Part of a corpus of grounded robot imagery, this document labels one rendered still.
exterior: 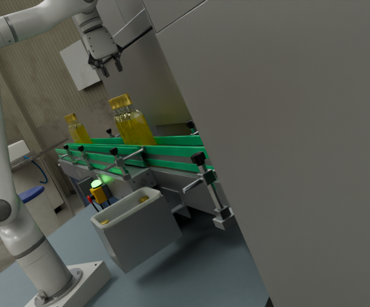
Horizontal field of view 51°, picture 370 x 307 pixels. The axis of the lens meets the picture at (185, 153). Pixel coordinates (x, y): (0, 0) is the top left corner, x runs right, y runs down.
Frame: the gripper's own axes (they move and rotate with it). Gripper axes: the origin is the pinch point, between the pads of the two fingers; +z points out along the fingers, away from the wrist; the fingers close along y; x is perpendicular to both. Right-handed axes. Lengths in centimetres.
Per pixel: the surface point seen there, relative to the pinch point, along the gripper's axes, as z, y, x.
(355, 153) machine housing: 21, 20, 119
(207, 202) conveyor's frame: 47, 5, 45
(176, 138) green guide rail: 30.5, -3.5, 22.1
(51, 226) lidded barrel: 114, 47, -306
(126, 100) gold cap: 12.6, 0.5, 1.3
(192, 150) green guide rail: 31, 3, 47
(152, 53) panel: 1.1, -12.1, 12.6
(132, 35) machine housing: -8.6, -12.7, 1.5
